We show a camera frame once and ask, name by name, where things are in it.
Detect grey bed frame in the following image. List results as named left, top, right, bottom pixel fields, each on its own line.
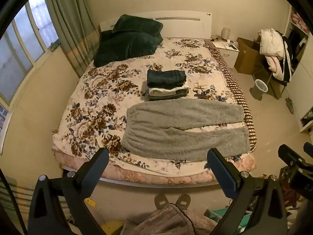
left=61, top=168, right=222, bottom=189

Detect person's right slipper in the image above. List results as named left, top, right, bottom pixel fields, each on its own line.
left=174, top=193, right=192, bottom=210

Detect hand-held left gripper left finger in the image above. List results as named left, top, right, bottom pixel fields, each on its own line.
left=27, top=147, right=109, bottom=235

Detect dark green pillow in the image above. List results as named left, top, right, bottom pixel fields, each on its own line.
left=112, top=14, right=164, bottom=37

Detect pink floral bedding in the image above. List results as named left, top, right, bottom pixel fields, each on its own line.
left=291, top=12, right=311, bottom=34

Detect floral printed blanket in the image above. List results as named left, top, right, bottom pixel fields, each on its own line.
left=51, top=37, right=258, bottom=177

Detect dark green folded quilt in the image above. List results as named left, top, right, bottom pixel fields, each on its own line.
left=94, top=31, right=164, bottom=68

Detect grey trash bin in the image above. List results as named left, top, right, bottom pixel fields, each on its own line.
left=249, top=79, right=268, bottom=101

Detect dark hanging clothes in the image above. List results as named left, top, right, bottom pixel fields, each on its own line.
left=287, top=29, right=308, bottom=65

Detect yellow box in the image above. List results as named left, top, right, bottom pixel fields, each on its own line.
left=101, top=220, right=124, bottom=235

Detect window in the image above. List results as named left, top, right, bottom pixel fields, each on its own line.
left=0, top=0, right=60, bottom=152

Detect grey fleece pants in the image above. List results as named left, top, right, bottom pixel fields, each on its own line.
left=121, top=99, right=251, bottom=162

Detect teal plastic basket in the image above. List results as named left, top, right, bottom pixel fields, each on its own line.
left=205, top=207, right=253, bottom=229

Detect folded dark blue jeans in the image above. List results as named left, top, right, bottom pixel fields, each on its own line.
left=147, top=70, right=187, bottom=88

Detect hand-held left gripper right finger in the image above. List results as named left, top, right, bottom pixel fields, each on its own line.
left=207, top=147, right=287, bottom=235

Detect pink garment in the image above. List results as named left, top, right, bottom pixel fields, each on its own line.
left=265, top=55, right=285, bottom=79

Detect cardboard box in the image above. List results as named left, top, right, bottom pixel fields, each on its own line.
left=234, top=37, right=266, bottom=75

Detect white bed headboard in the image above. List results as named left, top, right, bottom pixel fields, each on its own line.
left=99, top=11, right=213, bottom=40

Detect folded cream pants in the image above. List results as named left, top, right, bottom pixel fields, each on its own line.
left=149, top=86, right=190, bottom=96

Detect wooden chair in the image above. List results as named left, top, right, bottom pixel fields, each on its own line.
left=252, top=61, right=287, bottom=100

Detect white nightstand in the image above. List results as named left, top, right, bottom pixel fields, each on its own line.
left=212, top=39, right=240, bottom=65

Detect pair of green slippers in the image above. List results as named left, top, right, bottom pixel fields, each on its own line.
left=285, top=97, right=295, bottom=114

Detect person's slipper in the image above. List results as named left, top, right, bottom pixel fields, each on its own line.
left=154, top=193, right=172, bottom=210
left=174, top=193, right=192, bottom=210

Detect person's left slipper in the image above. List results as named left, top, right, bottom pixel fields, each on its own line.
left=154, top=193, right=172, bottom=210

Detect white wardrobe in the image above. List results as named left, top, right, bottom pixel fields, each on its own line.
left=281, top=5, right=313, bottom=133

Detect black jacket with white stripe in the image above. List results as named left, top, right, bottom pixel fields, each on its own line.
left=276, top=31, right=293, bottom=84

